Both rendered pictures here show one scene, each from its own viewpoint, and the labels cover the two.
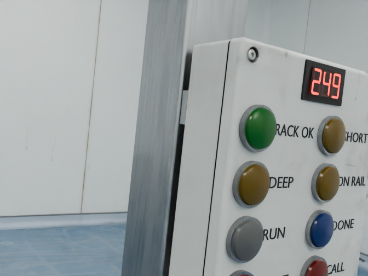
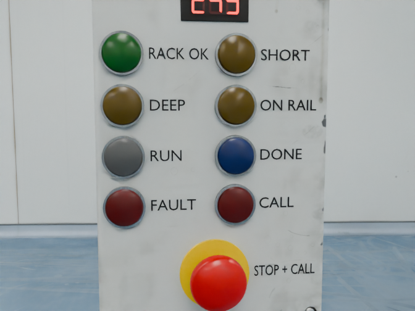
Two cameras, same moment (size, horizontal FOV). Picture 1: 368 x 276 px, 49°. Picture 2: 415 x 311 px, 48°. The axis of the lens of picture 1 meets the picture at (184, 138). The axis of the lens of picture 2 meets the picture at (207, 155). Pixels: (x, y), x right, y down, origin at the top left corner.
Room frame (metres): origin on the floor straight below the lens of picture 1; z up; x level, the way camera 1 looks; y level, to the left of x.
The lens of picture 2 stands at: (0.01, -0.26, 1.04)
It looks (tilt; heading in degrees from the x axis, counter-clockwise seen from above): 6 degrees down; 30
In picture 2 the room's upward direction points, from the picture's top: straight up
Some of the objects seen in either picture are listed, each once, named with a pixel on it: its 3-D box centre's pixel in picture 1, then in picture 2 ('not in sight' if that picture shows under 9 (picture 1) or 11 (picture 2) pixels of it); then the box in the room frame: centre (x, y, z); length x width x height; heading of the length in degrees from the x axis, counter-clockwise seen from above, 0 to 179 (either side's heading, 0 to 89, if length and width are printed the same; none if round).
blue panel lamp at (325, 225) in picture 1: (321, 230); (236, 155); (0.31, -0.11, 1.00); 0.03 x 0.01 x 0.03; 127
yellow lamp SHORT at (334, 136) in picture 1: (333, 136); (236, 54); (0.31, -0.11, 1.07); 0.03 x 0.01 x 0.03; 127
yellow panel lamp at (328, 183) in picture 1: (327, 183); (236, 105); (0.31, -0.11, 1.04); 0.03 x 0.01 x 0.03; 127
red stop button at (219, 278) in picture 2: not in sight; (215, 276); (0.29, -0.10, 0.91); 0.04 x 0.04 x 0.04; 37
